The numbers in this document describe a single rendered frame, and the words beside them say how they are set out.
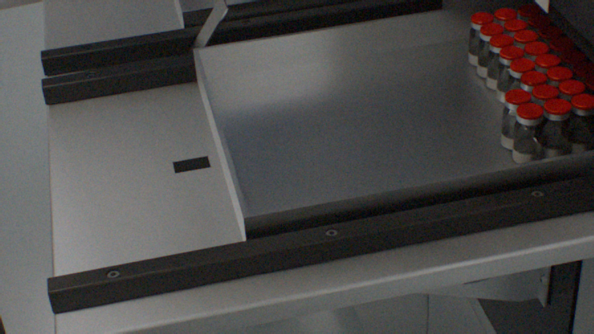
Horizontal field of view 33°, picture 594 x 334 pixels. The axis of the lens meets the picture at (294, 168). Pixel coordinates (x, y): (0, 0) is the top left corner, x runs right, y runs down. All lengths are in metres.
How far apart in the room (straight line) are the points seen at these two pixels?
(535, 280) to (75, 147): 0.41
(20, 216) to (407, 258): 1.69
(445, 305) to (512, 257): 0.51
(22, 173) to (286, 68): 1.59
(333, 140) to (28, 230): 1.51
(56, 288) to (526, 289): 0.41
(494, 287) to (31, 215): 1.58
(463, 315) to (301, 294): 0.49
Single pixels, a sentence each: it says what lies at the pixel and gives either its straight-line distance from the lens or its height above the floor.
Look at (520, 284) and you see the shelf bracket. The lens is 0.90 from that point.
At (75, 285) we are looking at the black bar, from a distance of 0.70.
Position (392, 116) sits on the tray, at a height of 0.88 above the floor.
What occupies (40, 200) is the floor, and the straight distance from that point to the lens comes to 2.37.
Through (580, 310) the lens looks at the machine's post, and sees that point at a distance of 0.85.
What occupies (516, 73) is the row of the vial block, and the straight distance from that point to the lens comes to 0.85.
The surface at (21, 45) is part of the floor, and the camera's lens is 3.06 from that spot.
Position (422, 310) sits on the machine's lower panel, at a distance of 1.34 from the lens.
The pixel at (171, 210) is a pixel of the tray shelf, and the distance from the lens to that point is 0.78.
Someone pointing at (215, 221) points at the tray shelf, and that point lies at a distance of 0.76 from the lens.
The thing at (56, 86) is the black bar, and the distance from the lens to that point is 0.93.
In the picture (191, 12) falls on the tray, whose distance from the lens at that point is 0.99.
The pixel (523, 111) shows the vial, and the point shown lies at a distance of 0.79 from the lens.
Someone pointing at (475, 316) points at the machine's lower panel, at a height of 0.57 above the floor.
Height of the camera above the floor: 1.35
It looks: 35 degrees down
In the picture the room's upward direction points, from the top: 4 degrees counter-clockwise
